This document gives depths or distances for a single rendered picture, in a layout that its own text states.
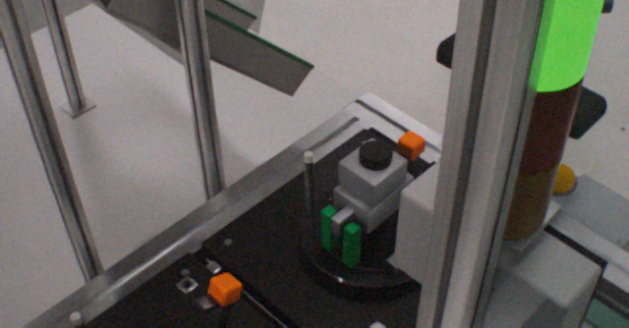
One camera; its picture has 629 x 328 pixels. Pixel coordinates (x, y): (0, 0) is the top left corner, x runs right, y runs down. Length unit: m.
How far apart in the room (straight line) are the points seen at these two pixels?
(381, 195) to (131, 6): 0.29
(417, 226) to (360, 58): 0.74
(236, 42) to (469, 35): 0.53
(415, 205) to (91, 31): 0.92
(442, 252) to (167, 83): 0.81
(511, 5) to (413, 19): 0.99
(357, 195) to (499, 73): 0.40
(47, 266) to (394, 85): 0.54
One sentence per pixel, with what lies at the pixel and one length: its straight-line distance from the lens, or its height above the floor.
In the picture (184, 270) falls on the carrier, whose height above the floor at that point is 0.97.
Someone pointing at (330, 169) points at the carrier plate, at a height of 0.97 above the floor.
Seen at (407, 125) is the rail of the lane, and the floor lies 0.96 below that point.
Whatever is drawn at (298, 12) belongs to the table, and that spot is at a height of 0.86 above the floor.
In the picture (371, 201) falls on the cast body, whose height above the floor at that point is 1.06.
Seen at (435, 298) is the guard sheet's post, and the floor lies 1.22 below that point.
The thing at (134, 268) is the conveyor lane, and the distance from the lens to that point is 0.80.
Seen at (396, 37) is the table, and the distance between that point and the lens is 1.24.
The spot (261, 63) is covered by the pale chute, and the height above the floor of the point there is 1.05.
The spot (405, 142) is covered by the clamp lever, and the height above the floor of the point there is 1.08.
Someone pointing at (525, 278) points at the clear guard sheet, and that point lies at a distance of 0.40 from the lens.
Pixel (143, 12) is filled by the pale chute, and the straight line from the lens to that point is 0.75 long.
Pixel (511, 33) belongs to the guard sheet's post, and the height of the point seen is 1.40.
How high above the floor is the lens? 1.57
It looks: 44 degrees down
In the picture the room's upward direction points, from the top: 1 degrees counter-clockwise
